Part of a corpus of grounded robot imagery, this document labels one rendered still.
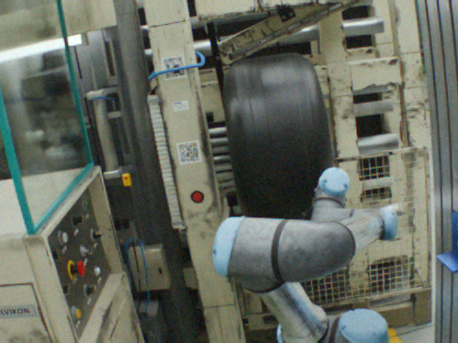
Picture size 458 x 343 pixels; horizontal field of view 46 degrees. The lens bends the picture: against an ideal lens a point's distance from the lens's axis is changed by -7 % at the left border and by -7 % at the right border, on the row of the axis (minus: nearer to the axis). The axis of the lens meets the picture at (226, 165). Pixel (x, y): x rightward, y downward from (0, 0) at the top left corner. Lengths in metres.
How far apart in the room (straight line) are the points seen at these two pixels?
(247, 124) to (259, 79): 0.16
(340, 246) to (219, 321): 1.22
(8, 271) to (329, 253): 0.76
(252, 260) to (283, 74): 0.89
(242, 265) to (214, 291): 1.09
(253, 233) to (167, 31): 1.00
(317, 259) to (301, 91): 0.84
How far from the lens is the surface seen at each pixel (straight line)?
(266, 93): 1.75
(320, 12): 2.26
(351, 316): 1.38
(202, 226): 2.02
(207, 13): 2.12
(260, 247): 1.02
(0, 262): 1.40
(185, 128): 1.92
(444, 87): 1.02
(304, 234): 1.00
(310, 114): 1.72
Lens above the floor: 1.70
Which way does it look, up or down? 16 degrees down
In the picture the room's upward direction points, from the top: 9 degrees counter-clockwise
